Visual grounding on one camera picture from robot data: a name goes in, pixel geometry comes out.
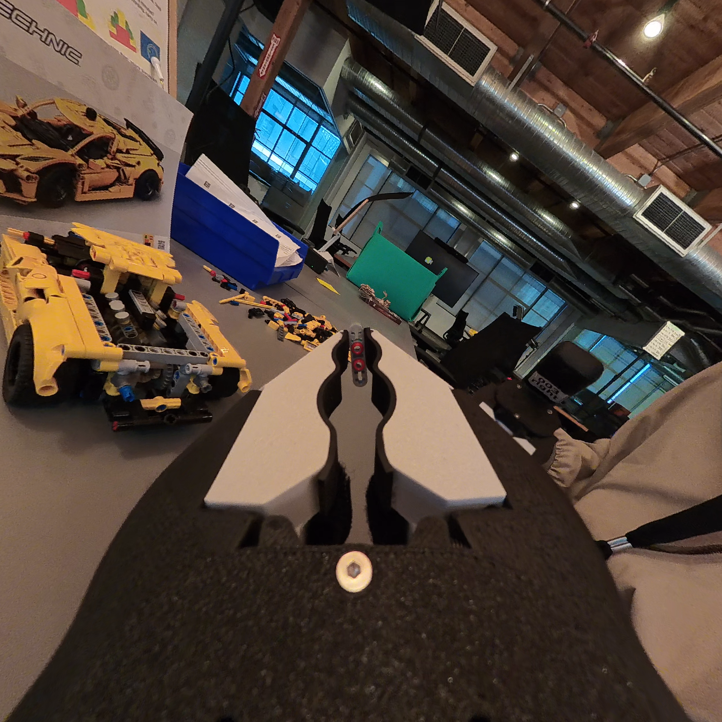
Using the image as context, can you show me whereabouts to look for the pile of yellow black bricks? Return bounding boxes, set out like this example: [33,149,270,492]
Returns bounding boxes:
[219,290,340,352]

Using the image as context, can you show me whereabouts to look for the white notice board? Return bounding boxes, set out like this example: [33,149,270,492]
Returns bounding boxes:
[643,322,687,360]

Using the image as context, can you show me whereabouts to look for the silver ventilation duct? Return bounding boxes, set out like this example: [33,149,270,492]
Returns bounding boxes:
[338,56,722,295]

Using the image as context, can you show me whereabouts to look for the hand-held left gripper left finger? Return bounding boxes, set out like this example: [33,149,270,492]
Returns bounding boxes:
[203,332,352,545]

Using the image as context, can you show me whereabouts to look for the green folding board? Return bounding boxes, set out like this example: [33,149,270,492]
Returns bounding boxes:
[345,221,449,324]

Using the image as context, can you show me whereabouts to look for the black monitor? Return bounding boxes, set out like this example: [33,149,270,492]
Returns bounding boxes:
[406,231,481,309]

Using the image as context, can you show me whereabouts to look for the person's right forearm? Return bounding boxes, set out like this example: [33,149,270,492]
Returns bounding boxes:
[543,361,722,511]

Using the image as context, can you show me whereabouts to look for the black office chair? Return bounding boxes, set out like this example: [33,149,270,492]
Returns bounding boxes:
[440,312,543,391]

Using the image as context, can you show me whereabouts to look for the car picture poster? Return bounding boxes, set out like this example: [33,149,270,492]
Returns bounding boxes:
[0,0,194,250]

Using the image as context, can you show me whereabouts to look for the black display panel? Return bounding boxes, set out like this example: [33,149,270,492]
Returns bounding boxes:
[183,85,256,188]

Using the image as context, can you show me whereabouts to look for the yellow toy brick car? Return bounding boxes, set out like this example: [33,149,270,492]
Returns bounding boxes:
[0,221,253,433]

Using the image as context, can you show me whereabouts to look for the blue storage bin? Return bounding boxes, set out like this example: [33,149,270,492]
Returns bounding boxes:
[170,162,310,292]

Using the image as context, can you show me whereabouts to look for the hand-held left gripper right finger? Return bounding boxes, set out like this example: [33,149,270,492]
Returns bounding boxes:
[364,329,507,545]

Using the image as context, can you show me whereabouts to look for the wooden desk lamp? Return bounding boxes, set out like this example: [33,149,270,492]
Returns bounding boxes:
[332,192,416,267]

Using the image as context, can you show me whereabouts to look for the small wooden model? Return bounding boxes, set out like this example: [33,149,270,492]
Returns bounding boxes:
[360,284,405,326]

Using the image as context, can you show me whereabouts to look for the person's beige jacket torso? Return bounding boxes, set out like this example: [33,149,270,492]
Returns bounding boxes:
[570,485,722,722]

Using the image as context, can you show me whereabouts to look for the white air vent grille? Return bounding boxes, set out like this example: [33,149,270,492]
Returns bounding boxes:
[634,185,713,258]
[416,0,499,86]

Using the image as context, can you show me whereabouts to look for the white paper sheets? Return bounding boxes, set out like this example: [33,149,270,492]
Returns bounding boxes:
[185,153,303,267]

